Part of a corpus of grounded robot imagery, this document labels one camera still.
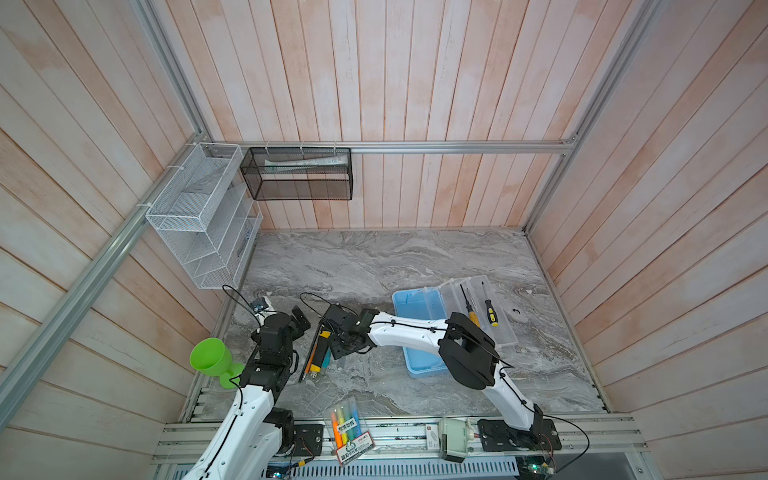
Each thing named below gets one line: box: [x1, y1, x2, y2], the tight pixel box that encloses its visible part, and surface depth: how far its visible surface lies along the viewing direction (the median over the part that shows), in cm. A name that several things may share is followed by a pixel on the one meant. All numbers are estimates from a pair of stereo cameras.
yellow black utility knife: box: [310, 330, 331, 378], surface depth 87 cm
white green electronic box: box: [439, 417, 469, 463], surface depth 70 cm
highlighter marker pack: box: [330, 402, 376, 466], surface depth 74 cm
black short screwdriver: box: [481, 281, 499, 327], surface depth 84 cm
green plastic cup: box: [190, 337, 244, 389], surface depth 74 cm
